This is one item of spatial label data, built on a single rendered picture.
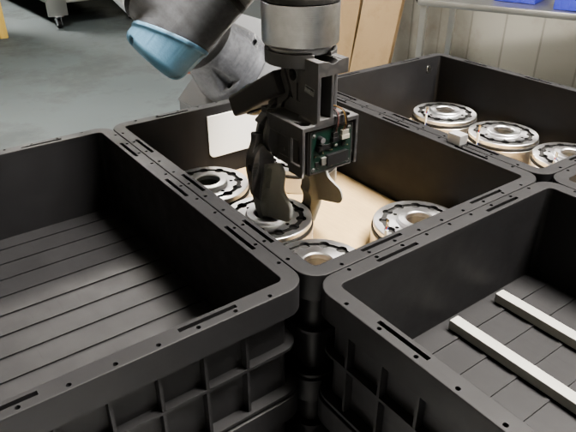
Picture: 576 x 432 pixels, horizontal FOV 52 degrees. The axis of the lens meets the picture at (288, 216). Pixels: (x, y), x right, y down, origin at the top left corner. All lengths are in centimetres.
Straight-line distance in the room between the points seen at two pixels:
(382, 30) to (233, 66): 243
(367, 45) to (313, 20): 299
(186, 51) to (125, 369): 35
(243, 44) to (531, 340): 74
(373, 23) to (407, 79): 250
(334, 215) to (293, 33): 26
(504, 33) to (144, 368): 330
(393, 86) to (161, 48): 49
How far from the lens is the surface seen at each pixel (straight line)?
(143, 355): 39
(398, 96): 102
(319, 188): 67
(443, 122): 96
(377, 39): 349
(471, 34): 368
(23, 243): 74
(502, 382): 53
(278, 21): 56
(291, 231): 63
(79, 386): 38
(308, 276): 45
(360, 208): 75
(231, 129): 82
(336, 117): 58
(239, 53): 109
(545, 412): 52
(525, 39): 350
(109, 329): 58
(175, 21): 63
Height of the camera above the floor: 119
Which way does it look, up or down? 30 degrees down
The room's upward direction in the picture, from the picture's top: straight up
